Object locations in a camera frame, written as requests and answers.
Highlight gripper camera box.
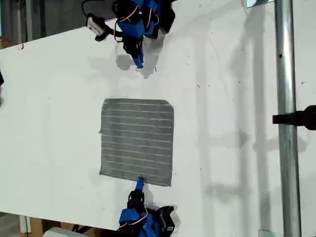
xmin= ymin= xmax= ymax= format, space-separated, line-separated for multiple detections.
xmin=85 ymin=14 xmax=106 ymax=35
xmin=159 ymin=211 xmax=176 ymax=233

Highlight black clamp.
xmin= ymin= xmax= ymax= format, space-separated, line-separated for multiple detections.
xmin=272 ymin=105 xmax=316 ymax=131

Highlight brown cardboard box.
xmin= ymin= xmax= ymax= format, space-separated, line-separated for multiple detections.
xmin=29 ymin=217 xmax=117 ymax=237

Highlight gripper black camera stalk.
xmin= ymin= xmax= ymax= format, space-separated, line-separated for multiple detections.
xmin=157 ymin=204 xmax=175 ymax=214
xmin=95 ymin=23 xmax=118 ymax=42

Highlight white plastic object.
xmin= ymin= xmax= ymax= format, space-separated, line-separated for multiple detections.
xmin=43 ymin=227 xmax=82 ymax=237

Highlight gripper red white wire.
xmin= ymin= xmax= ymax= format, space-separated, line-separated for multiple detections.
xmin=118 ymin=206 xmax=150 ymax=227
xmin=114 ymin=19 xmax=124 ymax=43

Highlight white table leg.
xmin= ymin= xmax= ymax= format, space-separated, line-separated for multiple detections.
xmin=19 ymin=214 xmax=32 ymax=234

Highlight black camera cable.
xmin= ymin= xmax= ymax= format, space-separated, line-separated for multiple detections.
xmin=81 ymin=0 xmax=99 ymax=18

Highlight grey striped microfibre towel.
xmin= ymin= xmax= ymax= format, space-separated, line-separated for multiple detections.
xmin=98 ymin=98 xmax=175 ymax=188

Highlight steel post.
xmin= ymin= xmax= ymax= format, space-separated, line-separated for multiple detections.
xmin=274 ymin=0 xmax=303 ymax=237

